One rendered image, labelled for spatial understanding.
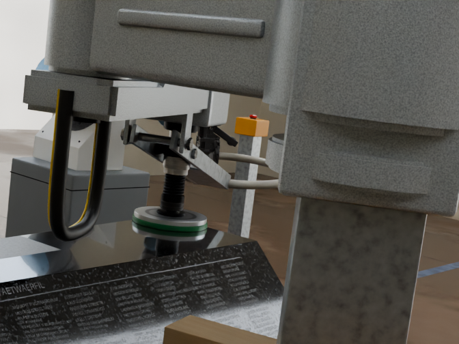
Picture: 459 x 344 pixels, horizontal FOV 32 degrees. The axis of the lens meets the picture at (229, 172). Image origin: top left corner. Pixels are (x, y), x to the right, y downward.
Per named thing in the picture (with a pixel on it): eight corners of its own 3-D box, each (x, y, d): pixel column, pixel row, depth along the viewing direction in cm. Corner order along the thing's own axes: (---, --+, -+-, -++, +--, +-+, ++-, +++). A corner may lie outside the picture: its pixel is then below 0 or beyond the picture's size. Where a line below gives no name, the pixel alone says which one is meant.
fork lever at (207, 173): (186, 151, 207) (190, 132, 207) (116, 140, 211) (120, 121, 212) (238, 191, 273) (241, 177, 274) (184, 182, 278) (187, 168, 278)
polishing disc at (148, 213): (162, 207, 250) (162, 203, 249) (220, 221, 239) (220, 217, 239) (119, 213, 231) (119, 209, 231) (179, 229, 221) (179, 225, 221)
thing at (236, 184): (280, 198, 268) (281, 189, 267) (142, 175, 279) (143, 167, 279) (305, 170, 314) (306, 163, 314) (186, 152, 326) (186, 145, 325)
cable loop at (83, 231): (55, 250, 159) (70, 91, 155) (39, 248, 160) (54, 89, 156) (102, 231, 182) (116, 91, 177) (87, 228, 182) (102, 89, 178)
